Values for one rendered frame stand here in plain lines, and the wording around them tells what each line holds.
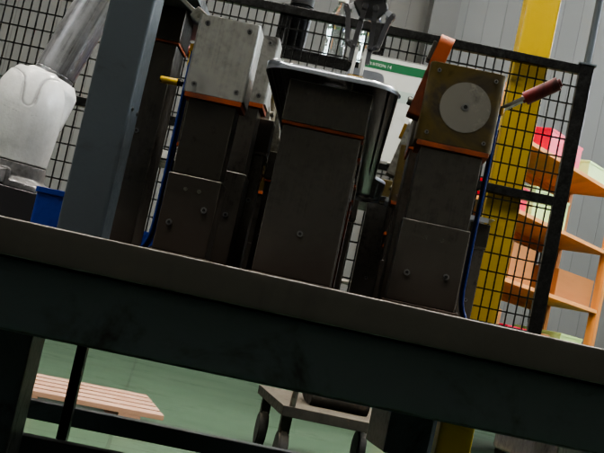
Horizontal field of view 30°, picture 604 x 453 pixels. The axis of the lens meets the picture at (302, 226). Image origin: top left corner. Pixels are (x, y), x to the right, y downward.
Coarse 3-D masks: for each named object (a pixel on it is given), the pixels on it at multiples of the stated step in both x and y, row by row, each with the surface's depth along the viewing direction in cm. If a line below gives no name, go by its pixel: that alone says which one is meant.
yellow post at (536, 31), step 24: (528, 0) 332; (552, 0) 331; (528, 24) 331; (552, 24) 331; (528, 48) 330; (528, 72) 330; (504, 120) 329; (528, 120) 328; (528, 144) 328; (504, 168) 327; (504, 216) 326; (504, 240) 326; (504, 264) 325; (480, 312) 324; (456, 432) 321
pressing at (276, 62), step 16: (272, 64) 155; (288, 64) 153; (272, 80) 168; (288, 80) 166; (304, 80) 164; (320, 80) 161; (336, 80) 159; (352, 80) 153; (368, 80) 153; (384, 96) 163; (384, 112) 173; (368, 128) 191; (384, 128) 186; (368, 144) 207; (384, 144) 197; (368, 160) 226; (368, 176) 250; (368, 192) 279
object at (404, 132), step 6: (408, 126) 228; (402, 132) 229; (408, 132) 228; (402, 138) 228; (402, 144) 228; (396, 150) 228; (396, 156) 227; (396, 162) 227; (390, 168) 227; (390, 174) 227
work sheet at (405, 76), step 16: (384, 64) 327; (400, 64) 327; (416, 64) 327; (384, 80) 327; (400, 80) 327; (416, 80) 327; (400, 96) 326; (400, 112) 326; (400, 128) 326; (384, 160) 325
